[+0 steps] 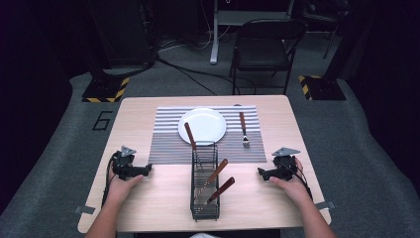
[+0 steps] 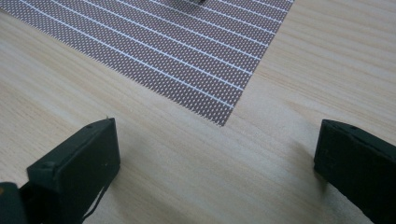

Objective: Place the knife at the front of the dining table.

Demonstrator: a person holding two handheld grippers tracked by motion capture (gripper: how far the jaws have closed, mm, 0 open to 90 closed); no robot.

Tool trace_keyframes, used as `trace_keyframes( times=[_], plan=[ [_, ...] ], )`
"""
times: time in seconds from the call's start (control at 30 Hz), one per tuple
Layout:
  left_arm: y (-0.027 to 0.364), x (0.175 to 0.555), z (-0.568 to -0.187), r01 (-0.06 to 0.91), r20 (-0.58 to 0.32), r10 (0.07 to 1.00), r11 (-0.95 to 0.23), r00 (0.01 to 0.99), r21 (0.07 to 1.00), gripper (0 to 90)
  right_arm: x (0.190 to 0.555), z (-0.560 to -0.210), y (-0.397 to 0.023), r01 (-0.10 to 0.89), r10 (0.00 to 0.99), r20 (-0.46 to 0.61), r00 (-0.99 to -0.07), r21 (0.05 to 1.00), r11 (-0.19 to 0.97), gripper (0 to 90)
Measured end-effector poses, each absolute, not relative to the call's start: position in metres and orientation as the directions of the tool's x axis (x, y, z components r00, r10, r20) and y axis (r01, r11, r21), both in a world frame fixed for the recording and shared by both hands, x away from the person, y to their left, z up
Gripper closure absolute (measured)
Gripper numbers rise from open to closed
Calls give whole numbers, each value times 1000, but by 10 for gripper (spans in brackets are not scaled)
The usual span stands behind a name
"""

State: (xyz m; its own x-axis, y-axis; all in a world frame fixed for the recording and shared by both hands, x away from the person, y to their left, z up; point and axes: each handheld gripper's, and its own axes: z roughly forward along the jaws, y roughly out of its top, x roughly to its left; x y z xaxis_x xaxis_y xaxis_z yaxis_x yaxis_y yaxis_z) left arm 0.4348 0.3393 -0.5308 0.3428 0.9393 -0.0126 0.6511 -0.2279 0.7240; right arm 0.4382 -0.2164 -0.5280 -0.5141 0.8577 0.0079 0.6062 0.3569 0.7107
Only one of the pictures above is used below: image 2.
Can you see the brown striped woven placemat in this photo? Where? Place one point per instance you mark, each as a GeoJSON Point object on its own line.
{"type": "Point", "coordinates": [174, 49]}

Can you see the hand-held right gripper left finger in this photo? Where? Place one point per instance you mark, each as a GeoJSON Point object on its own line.
{"type": "Point", "coordinates": [74, 168]}

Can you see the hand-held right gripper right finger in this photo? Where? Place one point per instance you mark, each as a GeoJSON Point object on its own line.
{"type": "Point", "coordinates": [358, 161]}

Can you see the dark object on placemat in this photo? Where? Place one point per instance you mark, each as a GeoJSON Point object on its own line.
{"type": "Point", "coordinates": [190, 1]}

